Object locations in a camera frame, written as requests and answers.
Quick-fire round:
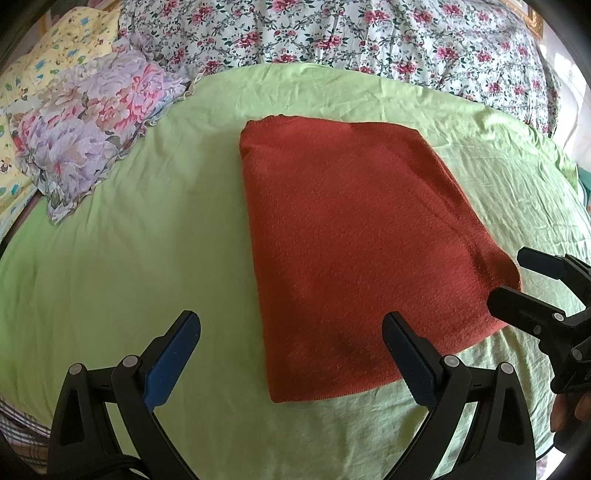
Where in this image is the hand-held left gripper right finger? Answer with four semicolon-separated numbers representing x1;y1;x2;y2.
381;311;539;480

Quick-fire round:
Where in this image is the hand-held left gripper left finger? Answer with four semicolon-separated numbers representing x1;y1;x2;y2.
46;310;202;480

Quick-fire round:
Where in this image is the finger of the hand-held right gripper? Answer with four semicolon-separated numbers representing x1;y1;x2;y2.
517;247;591;303
487;285;583;346

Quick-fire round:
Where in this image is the red knitted garment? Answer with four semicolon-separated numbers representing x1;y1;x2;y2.
239;115;523;405

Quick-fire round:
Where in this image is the person's right hand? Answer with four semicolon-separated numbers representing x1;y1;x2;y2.
549;391;591;435

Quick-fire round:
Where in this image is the teal cloth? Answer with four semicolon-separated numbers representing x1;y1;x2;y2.
577;166;591;209

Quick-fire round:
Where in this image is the light green bed sheet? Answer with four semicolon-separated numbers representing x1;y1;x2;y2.
0;62;591;480

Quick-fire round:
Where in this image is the plaid cloth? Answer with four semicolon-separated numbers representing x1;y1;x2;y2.
0;394;51;462

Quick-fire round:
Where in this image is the purple floral ruffled pillow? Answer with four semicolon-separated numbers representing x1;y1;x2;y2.
16;39;206;226

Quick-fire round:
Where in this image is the white red floral bedspread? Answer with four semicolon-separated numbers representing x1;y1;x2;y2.
117;0;561;139

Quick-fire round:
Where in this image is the yellow printed pillow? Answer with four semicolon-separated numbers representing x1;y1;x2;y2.
0;7;123;241

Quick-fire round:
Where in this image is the gold picture frame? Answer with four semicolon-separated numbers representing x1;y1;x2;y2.
501;0;544;36

